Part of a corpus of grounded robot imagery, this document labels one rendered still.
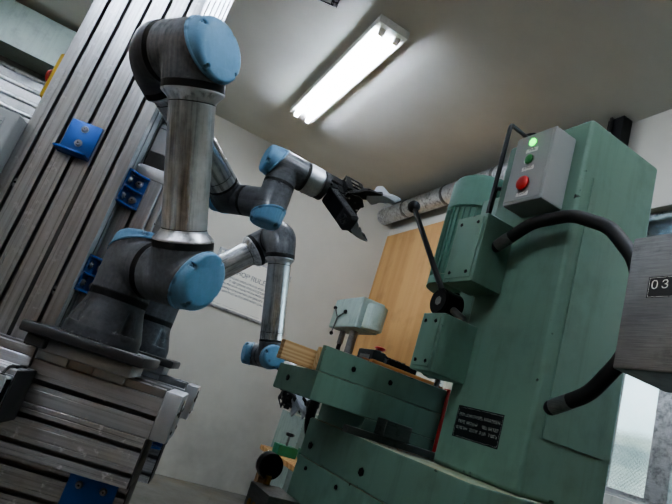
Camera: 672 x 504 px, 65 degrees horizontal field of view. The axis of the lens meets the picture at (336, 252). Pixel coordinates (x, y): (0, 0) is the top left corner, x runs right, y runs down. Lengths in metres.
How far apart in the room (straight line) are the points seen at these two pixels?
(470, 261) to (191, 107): 0.61
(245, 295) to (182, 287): 3.29
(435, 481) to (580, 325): 0.38
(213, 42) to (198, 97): 0.10
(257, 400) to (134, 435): 3.31
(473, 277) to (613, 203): 0.31
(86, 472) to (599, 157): 1.12
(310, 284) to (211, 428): 1.37
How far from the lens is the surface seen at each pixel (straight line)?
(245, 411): 4.34
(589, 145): 1.16
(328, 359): 1.13
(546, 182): 1.09
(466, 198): 1.40
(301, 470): 1.34
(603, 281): 1.13
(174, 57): 1.02
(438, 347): 1.07
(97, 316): 1.10
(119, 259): 1.11
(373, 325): 3.49
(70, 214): 1.35
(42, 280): 1.33
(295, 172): 1.26
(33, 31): 4.31
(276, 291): 1.69
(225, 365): 4.26
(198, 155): 1.01
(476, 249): 1.10
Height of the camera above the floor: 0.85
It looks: 15 degrees up
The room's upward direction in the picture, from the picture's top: 18 degrees clockwise
